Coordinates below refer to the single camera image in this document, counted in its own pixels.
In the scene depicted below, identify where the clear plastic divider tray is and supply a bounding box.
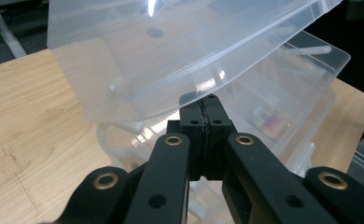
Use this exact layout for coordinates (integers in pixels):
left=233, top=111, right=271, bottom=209
left=214, top=30, right=352, bottom=158

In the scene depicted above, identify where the white metal desk frame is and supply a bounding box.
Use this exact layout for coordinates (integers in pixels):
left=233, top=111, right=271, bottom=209
left=0, top=0, right=28, bottom=59

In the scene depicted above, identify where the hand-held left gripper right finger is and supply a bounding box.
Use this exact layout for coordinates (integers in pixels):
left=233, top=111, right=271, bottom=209
left=203, top=93, right=239, bottom=182

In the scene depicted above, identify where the round gold tin red label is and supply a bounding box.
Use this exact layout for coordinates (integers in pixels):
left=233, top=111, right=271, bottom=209
left=252, top=105, right=292, bottom=140

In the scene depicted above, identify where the clear plastic storage box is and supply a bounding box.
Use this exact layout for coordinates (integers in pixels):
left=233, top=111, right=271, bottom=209
left=47, top=0, right=352, bottom=224

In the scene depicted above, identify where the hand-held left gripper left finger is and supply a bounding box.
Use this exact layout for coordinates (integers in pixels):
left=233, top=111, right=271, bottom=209
left=166, top=99, right=207, bottom=182

